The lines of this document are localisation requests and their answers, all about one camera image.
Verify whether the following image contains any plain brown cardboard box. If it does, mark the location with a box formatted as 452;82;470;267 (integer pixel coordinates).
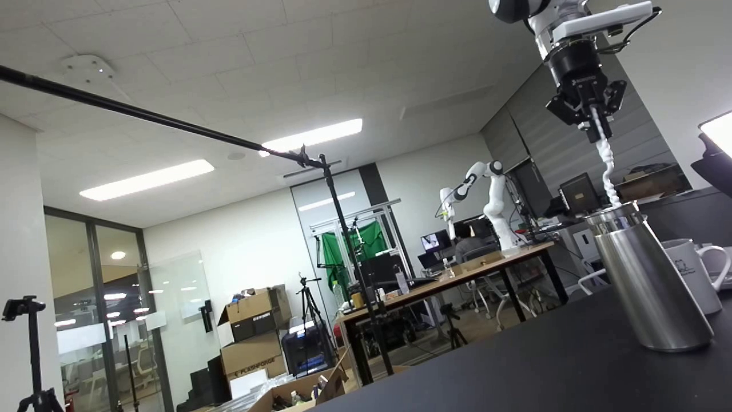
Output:
218;331;289;380

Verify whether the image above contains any black boom pole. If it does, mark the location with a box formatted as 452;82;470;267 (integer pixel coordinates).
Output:
0;63;341;171

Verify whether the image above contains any bright studio light panel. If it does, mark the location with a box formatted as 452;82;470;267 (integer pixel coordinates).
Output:
691;109;732;182

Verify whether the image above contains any long wooden table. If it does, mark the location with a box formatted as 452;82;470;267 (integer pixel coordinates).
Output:
340;241;571;387

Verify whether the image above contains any green cloth backdrop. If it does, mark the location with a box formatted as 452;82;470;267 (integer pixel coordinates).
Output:
350;219;389;261

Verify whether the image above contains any stainless steel flask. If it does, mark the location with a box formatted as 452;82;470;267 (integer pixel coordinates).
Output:
584;199;717;355

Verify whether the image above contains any white ceramic mug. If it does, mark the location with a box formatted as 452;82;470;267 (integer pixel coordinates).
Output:
661;235;732;319

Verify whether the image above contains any small green hanging cloth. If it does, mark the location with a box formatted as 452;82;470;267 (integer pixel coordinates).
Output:
318;228;350;292

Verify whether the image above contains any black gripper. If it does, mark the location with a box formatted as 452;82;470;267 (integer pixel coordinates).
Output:
544;39;630;143

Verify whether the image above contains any rectangular ceiling light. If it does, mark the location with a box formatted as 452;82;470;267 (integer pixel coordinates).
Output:
259;116;366;158
79;158;218;203

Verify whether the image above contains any white ceiling sensor plate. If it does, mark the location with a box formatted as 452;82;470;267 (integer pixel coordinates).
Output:
65;53;120;87

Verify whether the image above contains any black camera tripod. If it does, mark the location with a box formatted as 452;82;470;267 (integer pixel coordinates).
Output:
0;292;65;412

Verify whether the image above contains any grey wrist camera bar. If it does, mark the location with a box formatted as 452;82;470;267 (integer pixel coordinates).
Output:
551;0;660;44

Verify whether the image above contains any open cardboard box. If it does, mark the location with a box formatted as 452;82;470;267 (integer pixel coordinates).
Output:
250;352;350;412

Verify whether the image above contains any black computer monitor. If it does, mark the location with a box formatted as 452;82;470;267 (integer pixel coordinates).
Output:
559;171;603;218

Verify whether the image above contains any black framed glass partition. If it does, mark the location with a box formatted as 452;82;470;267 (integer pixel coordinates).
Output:
43;203;174;412

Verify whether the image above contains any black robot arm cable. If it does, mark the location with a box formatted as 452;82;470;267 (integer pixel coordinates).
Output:
609;5;663;42

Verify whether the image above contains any black light stand pole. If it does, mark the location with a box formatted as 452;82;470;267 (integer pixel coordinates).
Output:
318;155;397;378

